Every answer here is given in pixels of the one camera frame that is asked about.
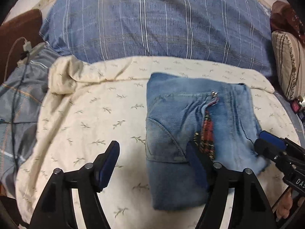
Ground black cable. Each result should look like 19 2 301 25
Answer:
10 62 31 170

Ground dark red cloth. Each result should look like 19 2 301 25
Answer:
270 1 304 45

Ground white power strip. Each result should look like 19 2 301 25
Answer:
17 42 46 66

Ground person's hand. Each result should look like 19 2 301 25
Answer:
276 189 293 219

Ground striped beige pillow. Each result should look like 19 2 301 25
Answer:
272 31 305 100

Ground blue denim jeans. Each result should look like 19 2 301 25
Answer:
146 73 268 210

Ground blue plaid pillow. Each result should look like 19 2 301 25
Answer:
40 0 276 78

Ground grey-blue plaid bedsheet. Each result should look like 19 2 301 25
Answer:
1 46 60 197

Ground red small box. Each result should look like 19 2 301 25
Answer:
291 99 301 114

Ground brown wooden headboard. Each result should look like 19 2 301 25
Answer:
1 9 43 83

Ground white charging cable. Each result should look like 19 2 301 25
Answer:
3 37 27 83

